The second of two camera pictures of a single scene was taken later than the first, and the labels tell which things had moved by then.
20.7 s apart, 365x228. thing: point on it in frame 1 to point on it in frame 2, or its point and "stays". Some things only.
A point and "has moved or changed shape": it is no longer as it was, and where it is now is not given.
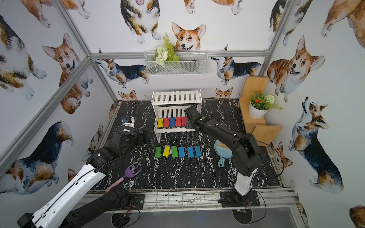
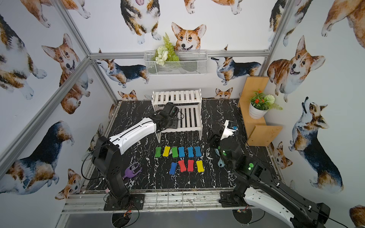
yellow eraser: [166, 151] stays
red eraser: [177, 121] has moved or changed shape
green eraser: [158, 151] stays
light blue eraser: [190, 152] stays
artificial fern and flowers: [165, 52] stays
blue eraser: [172, 121] has moved or changed shape
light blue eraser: [181, 152] stays
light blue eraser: [197, 151] stays
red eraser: [184, 121] to [190, 166]
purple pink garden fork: [129, 173] stays
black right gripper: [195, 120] to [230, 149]
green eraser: [175, 154] stays
